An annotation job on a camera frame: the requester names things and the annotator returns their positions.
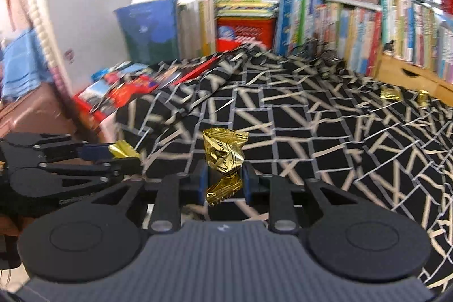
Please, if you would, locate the row of tall upright books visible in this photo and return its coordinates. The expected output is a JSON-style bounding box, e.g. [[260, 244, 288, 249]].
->
[[274, 0, 384, 76]]

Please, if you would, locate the white beaded edge guard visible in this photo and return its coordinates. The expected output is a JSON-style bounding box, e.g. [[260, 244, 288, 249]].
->
[[21, 0, 61, 69]]

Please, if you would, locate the row of pale books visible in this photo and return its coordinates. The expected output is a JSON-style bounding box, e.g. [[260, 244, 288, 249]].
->
[[177, 0, 216, 58]]

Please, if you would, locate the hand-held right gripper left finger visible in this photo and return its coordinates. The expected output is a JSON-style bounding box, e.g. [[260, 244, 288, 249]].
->
[[90, 164, 209, 235]]

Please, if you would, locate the pink suitcase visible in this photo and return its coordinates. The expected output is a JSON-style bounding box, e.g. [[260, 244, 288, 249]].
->
[[0, 83, 76, 140]]

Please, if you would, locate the red plastic crate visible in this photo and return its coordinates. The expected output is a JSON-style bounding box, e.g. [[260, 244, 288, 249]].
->
[[215, 16, 277, 53]]

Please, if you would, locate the blue towel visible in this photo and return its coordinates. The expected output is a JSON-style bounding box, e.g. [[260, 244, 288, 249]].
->
[[0, 29, 54, 101]]

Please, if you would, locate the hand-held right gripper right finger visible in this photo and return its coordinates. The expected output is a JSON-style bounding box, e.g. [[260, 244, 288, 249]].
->
[[242, 162, 345, 234]]

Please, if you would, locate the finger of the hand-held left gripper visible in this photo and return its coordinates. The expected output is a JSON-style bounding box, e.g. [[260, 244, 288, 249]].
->
[[0, 133, 114, 164], [9, 157, 142, 198]]

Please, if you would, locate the large blue book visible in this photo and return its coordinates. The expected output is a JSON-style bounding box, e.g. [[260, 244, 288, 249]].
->
[[113, 0, 179, 64]]

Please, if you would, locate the black patterned blanket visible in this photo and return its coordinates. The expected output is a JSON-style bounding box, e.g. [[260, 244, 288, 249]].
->
[[115, 45, 453, 292]]

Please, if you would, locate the person's left hand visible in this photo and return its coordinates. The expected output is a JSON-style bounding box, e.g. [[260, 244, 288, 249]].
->
[[0, 215, 21, 239]]

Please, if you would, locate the black model bicycle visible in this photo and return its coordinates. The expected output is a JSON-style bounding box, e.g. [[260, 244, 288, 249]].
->
[[290, 37, 345, 64]]

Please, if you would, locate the row of thin colourful books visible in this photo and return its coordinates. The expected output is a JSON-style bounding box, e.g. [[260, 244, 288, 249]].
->
[[380, 0, 453, 83]]

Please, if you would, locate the stack of flat picture books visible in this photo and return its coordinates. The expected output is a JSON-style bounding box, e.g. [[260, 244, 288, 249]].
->
[[210, 0, 280, 20]]

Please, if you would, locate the pink foam edge guard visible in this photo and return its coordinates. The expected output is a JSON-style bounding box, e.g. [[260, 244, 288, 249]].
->
[[50, 54, 71, 101]]

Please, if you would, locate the wooden drawer organizer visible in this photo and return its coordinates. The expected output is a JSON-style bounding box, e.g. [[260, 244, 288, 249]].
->
[[375, 52, 453, 106]]

